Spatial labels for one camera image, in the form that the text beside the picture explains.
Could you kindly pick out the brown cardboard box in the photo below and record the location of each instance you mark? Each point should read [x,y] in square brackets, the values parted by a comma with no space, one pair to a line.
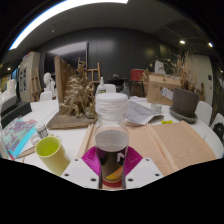
[160,88]

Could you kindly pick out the yellow tape piece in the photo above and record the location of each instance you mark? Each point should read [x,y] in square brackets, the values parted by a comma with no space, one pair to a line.
[166,122]

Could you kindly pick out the white plaster bust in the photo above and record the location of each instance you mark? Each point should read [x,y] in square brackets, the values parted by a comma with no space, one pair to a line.
[49,81]

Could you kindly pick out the small white-lidded grey jar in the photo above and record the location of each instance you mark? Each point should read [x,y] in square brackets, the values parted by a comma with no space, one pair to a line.
[41,131]

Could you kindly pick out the grey glass pitcher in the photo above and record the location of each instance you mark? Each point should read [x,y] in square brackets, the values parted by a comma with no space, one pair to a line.
[126,90]

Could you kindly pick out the white-capped dark drink bottle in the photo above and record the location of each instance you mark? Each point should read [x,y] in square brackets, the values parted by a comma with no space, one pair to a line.
[111,140]

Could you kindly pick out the white ceiling light panel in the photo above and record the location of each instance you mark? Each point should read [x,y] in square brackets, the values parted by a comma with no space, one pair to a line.
[43,16]

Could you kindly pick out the brown sculpture on wooden base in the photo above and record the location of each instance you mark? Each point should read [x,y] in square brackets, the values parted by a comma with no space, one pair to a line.
[78,100]

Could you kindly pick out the grey printed newspaper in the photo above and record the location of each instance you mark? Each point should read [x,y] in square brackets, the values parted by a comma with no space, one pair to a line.
[140,113]

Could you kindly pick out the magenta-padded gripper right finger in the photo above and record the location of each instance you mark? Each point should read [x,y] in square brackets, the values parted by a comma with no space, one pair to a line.
[141,168]

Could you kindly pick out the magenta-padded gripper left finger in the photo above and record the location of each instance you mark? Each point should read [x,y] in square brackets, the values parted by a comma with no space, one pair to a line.
[83,166]

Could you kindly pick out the yellow-green mug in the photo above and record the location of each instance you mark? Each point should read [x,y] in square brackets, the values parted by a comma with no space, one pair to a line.
[55,158]

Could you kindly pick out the wooden mannequin figure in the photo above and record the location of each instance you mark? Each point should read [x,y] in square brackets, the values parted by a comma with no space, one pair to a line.
[201,90]

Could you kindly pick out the dry plant in grey pot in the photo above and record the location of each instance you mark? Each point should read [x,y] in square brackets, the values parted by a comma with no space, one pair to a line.
[184,101]

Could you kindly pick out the black box stack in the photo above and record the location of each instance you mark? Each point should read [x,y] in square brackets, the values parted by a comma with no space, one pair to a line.
[13,111]

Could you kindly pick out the flat wooden stick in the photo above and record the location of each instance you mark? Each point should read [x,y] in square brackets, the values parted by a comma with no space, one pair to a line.
[26,152]

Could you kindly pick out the black backpack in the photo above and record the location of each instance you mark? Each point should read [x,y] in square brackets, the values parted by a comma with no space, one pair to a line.
[219,131]

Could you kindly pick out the red box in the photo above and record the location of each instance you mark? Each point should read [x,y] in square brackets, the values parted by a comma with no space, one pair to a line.
[137,75]

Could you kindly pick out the large black wall screen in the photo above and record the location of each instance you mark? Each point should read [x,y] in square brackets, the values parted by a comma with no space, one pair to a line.
[70,55]

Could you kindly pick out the white green-labelled spray bottle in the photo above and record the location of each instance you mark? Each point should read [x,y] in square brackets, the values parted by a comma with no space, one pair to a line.
[102,88]

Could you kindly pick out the white cabinet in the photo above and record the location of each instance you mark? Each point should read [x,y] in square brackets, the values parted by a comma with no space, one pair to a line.
[26,76]

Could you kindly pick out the colourful purple-teal painting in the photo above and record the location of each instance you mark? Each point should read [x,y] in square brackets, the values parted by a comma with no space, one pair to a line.
[18,135]

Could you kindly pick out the small white cup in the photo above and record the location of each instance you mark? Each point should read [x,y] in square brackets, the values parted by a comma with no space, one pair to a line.
[156,107]

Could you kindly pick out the wooden easel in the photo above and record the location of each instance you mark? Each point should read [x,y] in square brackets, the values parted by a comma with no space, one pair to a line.
[93,71]
[36,85]

